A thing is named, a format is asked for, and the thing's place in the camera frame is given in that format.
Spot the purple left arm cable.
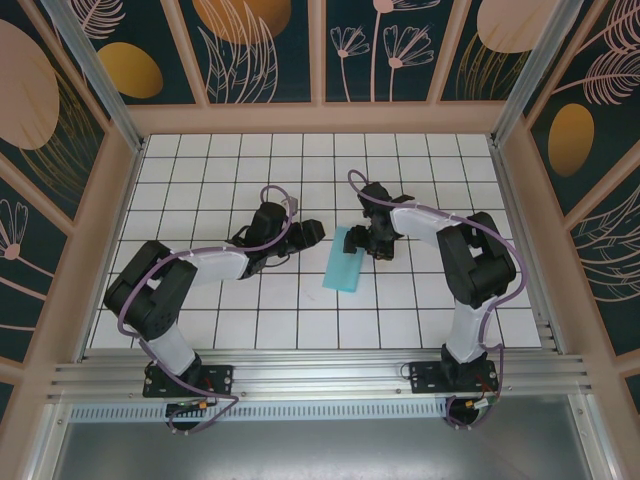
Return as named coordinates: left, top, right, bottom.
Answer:
left=115, top=184, right=301, bottom=436

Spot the slotted grey cable duct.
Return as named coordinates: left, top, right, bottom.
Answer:
left=69, top=403, right=451, bottom=421

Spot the aluminium side rail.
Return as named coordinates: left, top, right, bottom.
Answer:
left=487, top=139, right=569, bottom=356

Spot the teal paper sheet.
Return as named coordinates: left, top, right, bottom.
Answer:
left=320, top=224, right=370, bottom=296

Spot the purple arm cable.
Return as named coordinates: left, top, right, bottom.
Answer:
left=115, top=184, right=301, bottom=436
left=347, top=169, right=529, bottom=432

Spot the grey metal sheet panel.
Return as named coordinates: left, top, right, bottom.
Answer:
left=49, top=418, right=611, bottom=480

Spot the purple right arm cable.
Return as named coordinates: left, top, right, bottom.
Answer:
left=347, top=169, right=529, bottom=432

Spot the aluminium corner post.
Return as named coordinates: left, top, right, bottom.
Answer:
left=492, top=0, right=584, bottom=146
left=39, top=0, right=146, bottom=154

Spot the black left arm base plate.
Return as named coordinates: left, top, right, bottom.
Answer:
left=143, top=364, right=235, bottom=399

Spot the aluminium mounting rail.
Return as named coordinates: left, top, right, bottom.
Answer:
left=47, top=349, right=596, bottom=401

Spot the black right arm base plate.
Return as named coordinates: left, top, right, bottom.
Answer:
left=408, top=360, right=499, bottom=395

